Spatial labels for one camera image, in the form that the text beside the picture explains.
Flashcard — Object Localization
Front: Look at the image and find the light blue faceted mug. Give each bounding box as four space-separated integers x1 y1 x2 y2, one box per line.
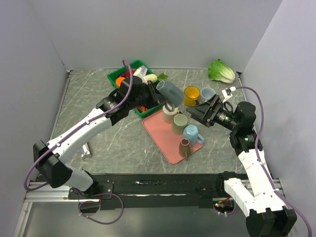
182 124 204 146

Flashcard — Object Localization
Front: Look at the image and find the pink plastic tray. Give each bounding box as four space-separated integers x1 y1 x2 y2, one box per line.
143 111 204 164

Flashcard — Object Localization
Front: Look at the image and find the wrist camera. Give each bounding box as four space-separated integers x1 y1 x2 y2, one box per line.
222 86 236 103
133 66 148 78

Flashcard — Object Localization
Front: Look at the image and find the brown striped mug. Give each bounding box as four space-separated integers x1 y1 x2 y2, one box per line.
179 138 192 160

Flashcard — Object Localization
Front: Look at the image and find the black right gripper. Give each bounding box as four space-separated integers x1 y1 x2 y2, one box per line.
186 94 239 131

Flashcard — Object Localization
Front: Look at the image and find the pale blue grey mug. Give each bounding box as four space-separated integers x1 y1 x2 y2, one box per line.
199 87 216 103

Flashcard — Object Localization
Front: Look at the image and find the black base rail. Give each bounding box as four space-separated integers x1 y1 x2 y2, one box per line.
68 174 229 210

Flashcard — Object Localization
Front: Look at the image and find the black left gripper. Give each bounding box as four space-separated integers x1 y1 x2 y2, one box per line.
128 80 169 110

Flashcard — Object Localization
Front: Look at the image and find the yellow mug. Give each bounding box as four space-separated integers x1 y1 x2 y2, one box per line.
184 86 200 107

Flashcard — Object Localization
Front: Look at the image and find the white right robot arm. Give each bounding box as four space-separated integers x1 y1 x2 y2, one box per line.
186 95 297 237

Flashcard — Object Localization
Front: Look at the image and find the green toy cabbage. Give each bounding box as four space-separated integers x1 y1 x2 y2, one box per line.
208 59 236 84

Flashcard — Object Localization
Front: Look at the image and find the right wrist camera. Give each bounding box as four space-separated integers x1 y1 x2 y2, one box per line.
222 86 236 103

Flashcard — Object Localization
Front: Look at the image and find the red toy bell pepper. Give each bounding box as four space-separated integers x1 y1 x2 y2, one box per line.
121 69 135 78

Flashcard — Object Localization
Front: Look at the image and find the beige pink mug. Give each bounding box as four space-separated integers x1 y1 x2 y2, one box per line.
162 106 179 123

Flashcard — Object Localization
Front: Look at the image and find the green plastic bin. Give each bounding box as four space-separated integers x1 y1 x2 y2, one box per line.
107 59 163 119

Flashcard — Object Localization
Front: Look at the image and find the orange toy persimmon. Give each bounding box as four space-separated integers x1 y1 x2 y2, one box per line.
116 77 125 87

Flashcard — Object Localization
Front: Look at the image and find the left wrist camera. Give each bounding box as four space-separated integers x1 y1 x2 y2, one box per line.
133 66 148 78

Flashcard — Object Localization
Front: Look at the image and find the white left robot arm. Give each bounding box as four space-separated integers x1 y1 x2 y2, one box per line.
33 76 166 198

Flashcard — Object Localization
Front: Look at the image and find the dark grey mug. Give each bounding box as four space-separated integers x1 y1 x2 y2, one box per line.
156 80 185 112

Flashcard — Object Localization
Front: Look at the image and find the light green mug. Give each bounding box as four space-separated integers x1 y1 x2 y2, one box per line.
171 114 188 135

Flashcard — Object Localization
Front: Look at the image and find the white toy radish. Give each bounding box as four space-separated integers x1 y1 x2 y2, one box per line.
145 73 169 83

